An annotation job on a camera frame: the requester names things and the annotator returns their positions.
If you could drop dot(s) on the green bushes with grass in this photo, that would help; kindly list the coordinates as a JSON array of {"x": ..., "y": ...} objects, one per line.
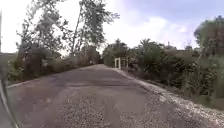
[{"x": 40, "y": 65}]

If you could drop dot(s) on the pale gravel strip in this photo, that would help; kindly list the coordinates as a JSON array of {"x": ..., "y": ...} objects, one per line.
[{"x": 186, "y": 105}]

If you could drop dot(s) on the row of green bushes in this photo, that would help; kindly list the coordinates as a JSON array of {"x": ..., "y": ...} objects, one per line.
[{"x": 166, "y": 66}]

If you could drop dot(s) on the large green tree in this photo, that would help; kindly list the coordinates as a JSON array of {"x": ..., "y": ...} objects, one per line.
[{"x": 211, "y": 35}]

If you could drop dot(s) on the white gate frame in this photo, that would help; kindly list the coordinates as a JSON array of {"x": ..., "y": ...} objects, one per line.
[{"x": 118, "y": 62}]

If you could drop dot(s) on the tall thin trees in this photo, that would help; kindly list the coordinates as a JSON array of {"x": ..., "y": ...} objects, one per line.
[{"x": 86, "y": 30}]

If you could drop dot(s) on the grey asphalt road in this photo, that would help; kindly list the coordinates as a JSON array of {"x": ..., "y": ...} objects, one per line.
[{"x": 96, "y": 93}]

